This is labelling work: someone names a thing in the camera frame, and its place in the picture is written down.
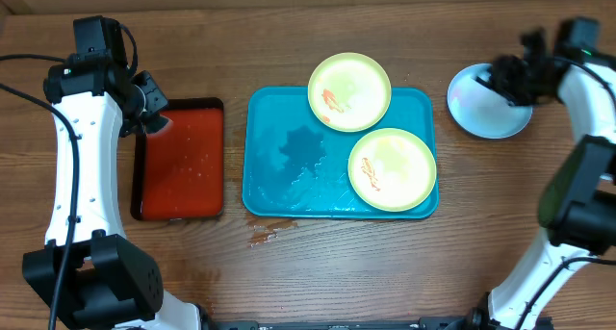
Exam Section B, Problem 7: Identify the light blue plate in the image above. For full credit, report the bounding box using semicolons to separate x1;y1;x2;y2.
447;63;533;140

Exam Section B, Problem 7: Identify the yellow plate right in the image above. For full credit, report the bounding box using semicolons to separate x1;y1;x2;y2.
347;128;437;212

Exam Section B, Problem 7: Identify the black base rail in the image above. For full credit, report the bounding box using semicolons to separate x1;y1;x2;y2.
206;315;554;330

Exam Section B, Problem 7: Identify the yellow plate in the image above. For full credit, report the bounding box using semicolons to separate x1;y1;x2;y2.
347;128;437;212
307;52;393;133

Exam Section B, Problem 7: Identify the teal plastic tray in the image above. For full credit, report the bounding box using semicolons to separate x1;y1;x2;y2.
243;87;440;220

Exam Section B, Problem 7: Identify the red water tray black rim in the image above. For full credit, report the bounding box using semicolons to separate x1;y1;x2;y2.
130;97;224;221

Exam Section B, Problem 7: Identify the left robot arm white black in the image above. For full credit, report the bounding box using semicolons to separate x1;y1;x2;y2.
22;64;209;329

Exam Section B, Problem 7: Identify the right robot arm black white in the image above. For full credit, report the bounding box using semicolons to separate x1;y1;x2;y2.
455;17;615;329

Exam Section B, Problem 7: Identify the yellow plate top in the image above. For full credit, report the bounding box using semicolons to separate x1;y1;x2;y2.
307;52;393;133

